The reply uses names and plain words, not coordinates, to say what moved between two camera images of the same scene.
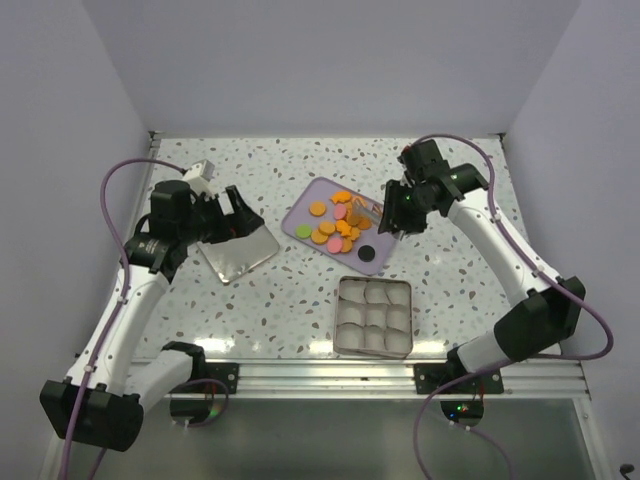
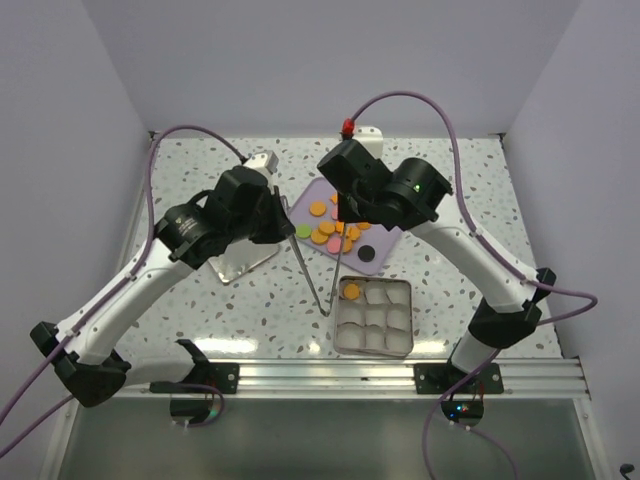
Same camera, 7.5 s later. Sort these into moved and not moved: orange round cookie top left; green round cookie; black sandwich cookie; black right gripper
Moved: black right gripper
Not moved: orange round cookie top left; black sandwich cookie; green round cookie
